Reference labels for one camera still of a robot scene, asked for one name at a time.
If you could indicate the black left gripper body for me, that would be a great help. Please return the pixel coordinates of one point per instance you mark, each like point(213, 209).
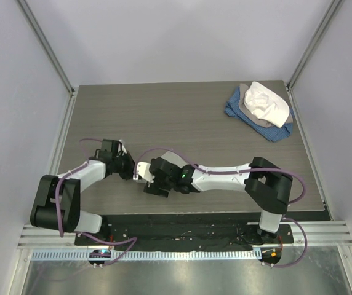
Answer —
point(124, 165)

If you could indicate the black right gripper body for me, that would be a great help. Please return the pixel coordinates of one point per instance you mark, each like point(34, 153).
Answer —
point(154, 187)

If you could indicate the grey cloth napkin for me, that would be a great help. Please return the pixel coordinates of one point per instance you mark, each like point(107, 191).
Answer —
point(168, 157)

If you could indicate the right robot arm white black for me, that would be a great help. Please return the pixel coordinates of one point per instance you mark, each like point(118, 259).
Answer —
point(270, 190)

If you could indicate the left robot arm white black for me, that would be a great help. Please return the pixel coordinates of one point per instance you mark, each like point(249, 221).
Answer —
point(57, 204)

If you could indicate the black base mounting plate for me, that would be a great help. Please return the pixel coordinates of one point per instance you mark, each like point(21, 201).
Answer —
point(187, 232)

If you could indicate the beige grey cloth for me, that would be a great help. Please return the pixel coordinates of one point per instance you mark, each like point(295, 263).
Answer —
point(263, 123)

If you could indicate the blue checked cloth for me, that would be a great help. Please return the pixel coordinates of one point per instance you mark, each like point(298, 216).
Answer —
point(273, 134)

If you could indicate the white cloth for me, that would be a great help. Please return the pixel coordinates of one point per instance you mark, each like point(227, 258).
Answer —
point(266, 105)

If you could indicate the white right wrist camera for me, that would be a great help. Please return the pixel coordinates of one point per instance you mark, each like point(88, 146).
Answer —
point(142, 173)

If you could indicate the white slotted cable duct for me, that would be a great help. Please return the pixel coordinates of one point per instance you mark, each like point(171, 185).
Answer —
point(100, 254)

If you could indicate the left aluminium frame post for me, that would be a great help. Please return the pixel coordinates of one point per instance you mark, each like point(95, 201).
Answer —
point(46, 46)

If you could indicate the aluminium frame post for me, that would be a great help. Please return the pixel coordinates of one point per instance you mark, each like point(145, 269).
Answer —
point(46, 46)
point(323, 26)

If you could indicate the front aluminium frame rail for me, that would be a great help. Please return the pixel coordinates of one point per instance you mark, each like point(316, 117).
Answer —
point(318, 233)

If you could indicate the right aluminium frame post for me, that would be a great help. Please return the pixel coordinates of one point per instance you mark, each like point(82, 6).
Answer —
point(323, 26)

